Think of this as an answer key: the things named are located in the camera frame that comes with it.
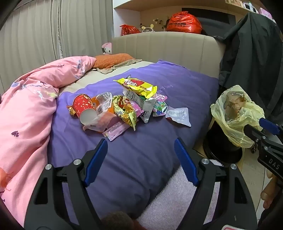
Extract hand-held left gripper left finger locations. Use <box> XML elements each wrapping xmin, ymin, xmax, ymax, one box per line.
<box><xmin>24</xmin><ymin>138</ymin><xmax>109</xmax><ymax>230</ymax></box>

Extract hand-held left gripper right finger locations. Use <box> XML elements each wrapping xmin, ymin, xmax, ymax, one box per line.
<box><xmin>174</xmin><ymin>137</ymin><xmax>258</xmax><ymax>230</ymax></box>

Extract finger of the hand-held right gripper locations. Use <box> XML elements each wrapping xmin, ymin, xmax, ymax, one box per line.
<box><xmin>259</xmin><ymin>118</ymin><xmax>283</xmax><ymax>136</ymax></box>
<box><xmin>243</xmin><ymin>124</ymin><xmax>275</xmax><ymax>145</ymax></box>

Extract yellow plastic bag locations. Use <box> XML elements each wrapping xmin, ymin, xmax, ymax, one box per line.
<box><xmin>210</xmin><ymin>85</ymin><xmax>266</xmax><ymax>148</ymax></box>

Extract black trash bin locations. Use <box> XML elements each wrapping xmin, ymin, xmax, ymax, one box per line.
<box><xmin>203</xmin><ymin>117</ymin><xmax>244</xmax><ymax>167</ymax></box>

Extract green white milk carton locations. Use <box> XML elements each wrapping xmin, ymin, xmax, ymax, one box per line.
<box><xmin>122</xmin><ymin>88</ymin><xmax>157</xmax><ymax>123</ymax></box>

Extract person's right hand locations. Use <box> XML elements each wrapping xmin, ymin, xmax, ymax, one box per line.
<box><xmin>260</xmin><ymin>170</ymin><xmax>279</xmax><ymax>209</ymax></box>

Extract person's left hand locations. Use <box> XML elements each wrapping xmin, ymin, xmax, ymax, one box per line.
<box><xmin>102</xmin><ymin>211</ymin><xmax>137</xmax><ymax>230</ymax></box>

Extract long pink wrapper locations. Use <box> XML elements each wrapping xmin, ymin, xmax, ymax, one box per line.
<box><xmin>102</xmin><ymin>122</ymin><xmax>129</xmax><ymax>141</ymax></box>

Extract translucent pink plastic film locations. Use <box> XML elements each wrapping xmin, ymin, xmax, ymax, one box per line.
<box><xmin>83</xmin><ymin>112</ymin><xmax>121</xmax><ymax>133</ymax></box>

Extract purple blanket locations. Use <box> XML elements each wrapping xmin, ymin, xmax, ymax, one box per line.
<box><xmin>47</xmin><ymin>59</ymin><xmax>220</xmax><ymax>220</ymax></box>

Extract clear plastic blister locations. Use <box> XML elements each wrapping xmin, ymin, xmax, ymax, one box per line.
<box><xmin>165</xmin><ymin>107</ymin><xmax>192</xmax><ymax>127</ymax></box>

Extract pale pink fluffy towel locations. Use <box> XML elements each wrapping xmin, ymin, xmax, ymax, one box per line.
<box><xmin>135</xmin><ymin>159</ymin><xmax>221</xmax><ymax>230</ymax></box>

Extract orange packet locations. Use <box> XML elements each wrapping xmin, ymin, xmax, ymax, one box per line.
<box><xmin>97</xmin><ymin>99</ymin><xmax>116</xmax><ymax>120</ymax></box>

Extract red paper cup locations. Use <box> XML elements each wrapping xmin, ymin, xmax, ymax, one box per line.
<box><xmin>73</xmin><ymin>94</ymin><xmax>98</xmax><ymax>124</ymax></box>

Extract yellow red crinkled packet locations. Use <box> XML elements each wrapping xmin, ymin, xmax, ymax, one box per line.
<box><xmin>112</xmin><ymin>95</ymin><xmax>138</xmax><ymax>131</ymax></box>

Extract pink teal wrapper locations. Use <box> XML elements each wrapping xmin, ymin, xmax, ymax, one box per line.
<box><xmin>152</xmin><ymin>93</ymin><xmax>169</xmax><ymax>117</ymax></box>

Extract clear labelled wrapper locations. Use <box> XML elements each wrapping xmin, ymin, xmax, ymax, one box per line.
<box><xmin>95</xmin><ymin>92</ymin><xmax>114</xmax><ymax>116</ymax></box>

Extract dark jacket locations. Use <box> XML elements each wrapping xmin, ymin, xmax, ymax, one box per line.
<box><xmin>218</xmin><ymin>12</ymin><xmax>283</xmax><ymax>121</ymax></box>

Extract pink pillow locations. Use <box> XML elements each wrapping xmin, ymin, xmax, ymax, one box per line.
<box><xmin>0</xmin><ymin>55</ymin><xmax>97</xmax><ymax>226</ymax></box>

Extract beige bed sheet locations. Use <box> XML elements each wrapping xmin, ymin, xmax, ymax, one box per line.
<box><xmin>59</xmin><ymin>60</ymin><xmax>156</xmax><ymax>96</ymax></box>

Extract yellow snack packet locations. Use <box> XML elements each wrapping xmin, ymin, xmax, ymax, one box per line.
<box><xmin>113</xmin><ymin>77</ymin><xmax>158</xmax><ymax>99</ymax></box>

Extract orange pillow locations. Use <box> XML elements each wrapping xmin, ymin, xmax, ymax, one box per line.
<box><xmin>92</xmin><ymin>53</ymin><xmax>136</xmax><ymax>69</ymax></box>

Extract beige padded headboard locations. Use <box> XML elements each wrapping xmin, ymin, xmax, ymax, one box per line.
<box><xmin>112</xmin><ymin>31</ymin><xmax>228</xmax><ymax>78</ymax></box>

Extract pink plush toy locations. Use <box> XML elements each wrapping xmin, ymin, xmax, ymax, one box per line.
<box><xmin>101</xmin><ymin>42</ymin><xmax>113</xmax><ymax>55</ymax></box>

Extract pink box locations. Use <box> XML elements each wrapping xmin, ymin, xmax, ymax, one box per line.
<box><xmin>259</xmin><ymin>7</ymin><xmax>276</xmax><ymax>17</ymax></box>

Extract dark screen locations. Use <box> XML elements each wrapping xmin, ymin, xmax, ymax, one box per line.
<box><xmin>181</xmin><ymin>8</ymin><xmax>236</xmax><ymax>37</ymax></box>

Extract small white device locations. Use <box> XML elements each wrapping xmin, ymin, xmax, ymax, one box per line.
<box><xmin>243</xmin><ymin>2</ymin><xmax>259</xmax><ymax>11</ymax></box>

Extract cardboard box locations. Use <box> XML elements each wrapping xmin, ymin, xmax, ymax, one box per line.
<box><xmin>225</xmin><ymin>0</ymin><xmax>244</xmax><ymax>7</ymax></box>

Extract large red plastic bag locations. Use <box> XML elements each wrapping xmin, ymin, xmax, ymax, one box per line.
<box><xmin>165</xmin><ymin>11</ymin><xmax>203</xmax><ymax>34</ymax></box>

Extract small red plastic bag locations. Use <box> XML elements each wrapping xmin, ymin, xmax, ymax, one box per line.
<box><xmin>120</xmin><ymin>24</ymin><xmax>141</xmax><ymax>36</ymax></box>

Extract grey curtain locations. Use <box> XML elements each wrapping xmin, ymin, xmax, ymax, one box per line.
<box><xmin>0</xmin><ymin>0</ymin><xmax>114</xmax><ymax>94</ymax></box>

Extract small white flowers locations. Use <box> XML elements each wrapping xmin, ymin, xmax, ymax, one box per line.
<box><xmin>152</xmin><ymin>18</ymin><xmax>169</xmax><ymax>30</ymax></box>

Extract wooden shelf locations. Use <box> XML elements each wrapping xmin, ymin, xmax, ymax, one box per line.
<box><xmin>113</xmin><ymin>0</ymin><xmax>250</xmax><ymax>11</ymax></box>

